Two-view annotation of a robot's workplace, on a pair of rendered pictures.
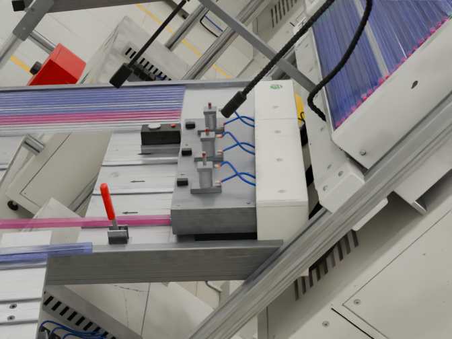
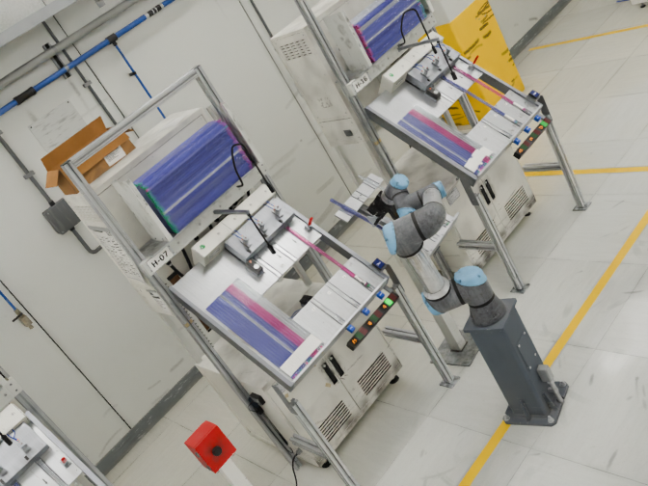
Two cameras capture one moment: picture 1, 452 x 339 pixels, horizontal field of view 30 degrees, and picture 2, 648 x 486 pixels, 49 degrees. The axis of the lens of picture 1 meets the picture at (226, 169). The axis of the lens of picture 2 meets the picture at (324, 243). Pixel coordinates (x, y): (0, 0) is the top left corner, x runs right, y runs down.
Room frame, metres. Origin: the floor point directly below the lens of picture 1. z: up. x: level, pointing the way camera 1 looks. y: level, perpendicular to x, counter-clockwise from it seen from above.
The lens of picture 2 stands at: (1.81, 3.13, 2.34)
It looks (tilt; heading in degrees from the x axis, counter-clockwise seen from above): 24 degrees down; 258
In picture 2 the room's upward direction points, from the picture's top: 32 degrees counter-clockwise
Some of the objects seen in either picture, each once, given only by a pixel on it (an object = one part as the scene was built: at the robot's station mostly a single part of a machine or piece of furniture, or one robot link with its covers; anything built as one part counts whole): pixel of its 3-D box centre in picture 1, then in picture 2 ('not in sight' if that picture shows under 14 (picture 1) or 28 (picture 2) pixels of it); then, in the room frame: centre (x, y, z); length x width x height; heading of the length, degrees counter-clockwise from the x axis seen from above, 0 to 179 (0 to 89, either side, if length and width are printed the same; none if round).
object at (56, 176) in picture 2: not in sight; (111, 139); (1.66, -0.30, 1.82); 0.68 x 0.30 x 0.20; 18
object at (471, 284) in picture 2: not in sight; (472, 284); (0.87, 0.80, 0.72); 0.13 x 0.12 x 0.14; 152
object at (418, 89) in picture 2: not in sight; (452, 155); (0.11, -0.43, 0.65); 1.01 x 0.73 x 1.29; 108
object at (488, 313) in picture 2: not in sight; (484, 305); (0.87, 0.80, 0.60); 0.15 x 0.15 x 0.10
